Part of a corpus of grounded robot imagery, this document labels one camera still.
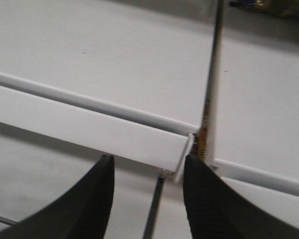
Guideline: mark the clear cookie box yellow label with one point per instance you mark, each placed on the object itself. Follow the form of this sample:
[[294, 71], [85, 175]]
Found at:
[[201, 138]]

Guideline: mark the white metal shelving unit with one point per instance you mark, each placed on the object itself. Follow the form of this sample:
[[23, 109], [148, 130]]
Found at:
[[131, 78]]

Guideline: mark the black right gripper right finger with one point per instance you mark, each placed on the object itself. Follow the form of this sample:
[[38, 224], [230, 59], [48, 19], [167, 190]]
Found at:
[[216, 211]]

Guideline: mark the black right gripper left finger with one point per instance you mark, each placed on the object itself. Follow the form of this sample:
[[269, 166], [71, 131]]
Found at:
[[81, 213]]

